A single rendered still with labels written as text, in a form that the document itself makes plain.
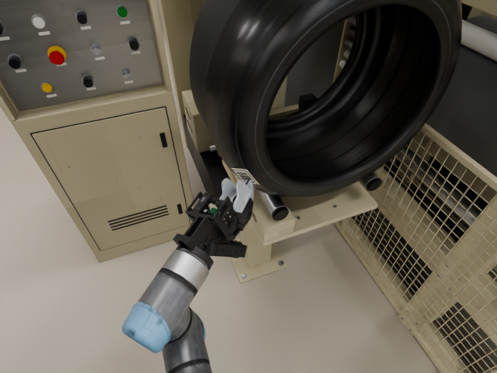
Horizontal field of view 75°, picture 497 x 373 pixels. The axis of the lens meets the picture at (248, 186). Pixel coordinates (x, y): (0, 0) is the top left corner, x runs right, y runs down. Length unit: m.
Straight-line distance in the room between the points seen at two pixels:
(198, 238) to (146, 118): 0.84
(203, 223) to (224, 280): 1.18
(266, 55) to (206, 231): 0.31
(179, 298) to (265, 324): 1.11
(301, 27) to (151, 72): 0.85
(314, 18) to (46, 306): 1.74
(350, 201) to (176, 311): 0.64
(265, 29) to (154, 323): 0.47
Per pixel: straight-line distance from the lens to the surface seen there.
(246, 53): 0.55
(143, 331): 0.55
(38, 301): 1.97
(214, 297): 1.70
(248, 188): 0.66
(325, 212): 0.97
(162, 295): 0.55
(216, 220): 0.57
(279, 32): 0.54
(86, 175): 1.48
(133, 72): 1.31
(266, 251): 1.69
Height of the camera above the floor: 1.53
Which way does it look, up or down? 46 degrees down
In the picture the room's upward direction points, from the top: straight up
